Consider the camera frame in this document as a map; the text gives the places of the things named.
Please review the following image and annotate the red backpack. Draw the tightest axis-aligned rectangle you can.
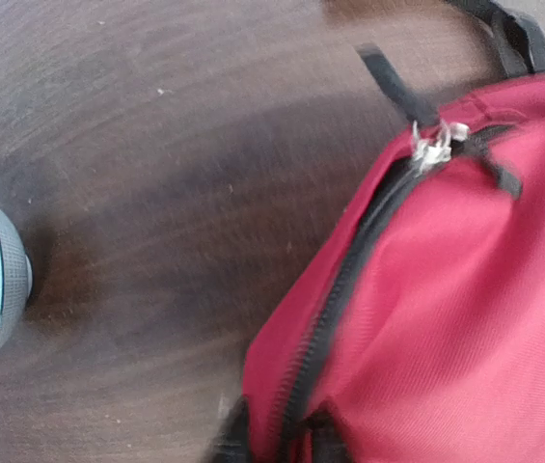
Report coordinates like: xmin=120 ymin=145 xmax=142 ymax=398
xmin=208 ymin=1 xmax=545 ymax=462

